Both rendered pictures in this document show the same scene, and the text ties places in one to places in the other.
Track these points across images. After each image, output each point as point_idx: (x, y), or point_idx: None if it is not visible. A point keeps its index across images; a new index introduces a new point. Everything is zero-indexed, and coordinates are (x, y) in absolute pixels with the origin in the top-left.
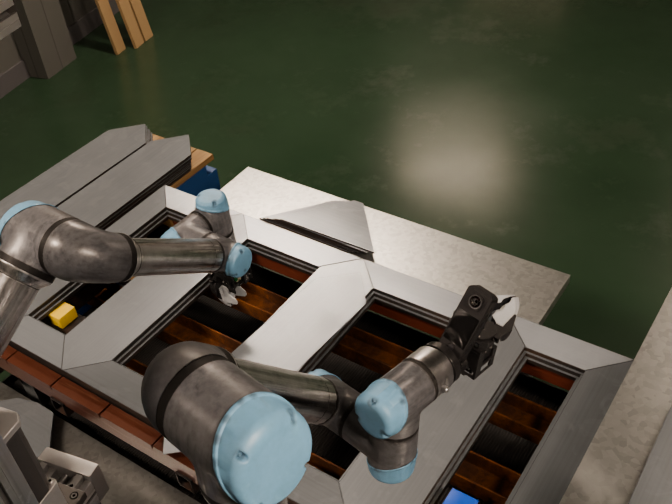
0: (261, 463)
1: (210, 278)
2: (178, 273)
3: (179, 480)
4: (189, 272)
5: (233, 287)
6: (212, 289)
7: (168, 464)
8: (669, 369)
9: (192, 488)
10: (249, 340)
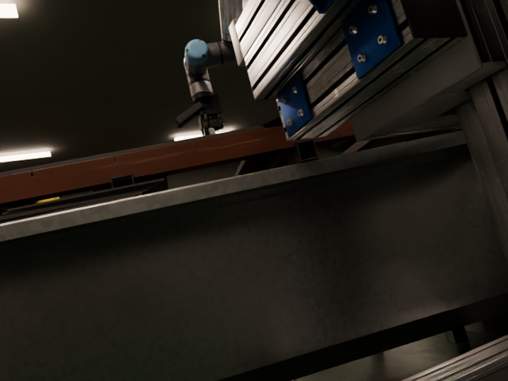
0: None
1: (201, 119)
2: (240, 2)
3: (299, 154)
4: (241, 12)
5: (223, 116)
6: (205, 125)
7: (285, 142)
8: None
9: (316, 149)
10: None
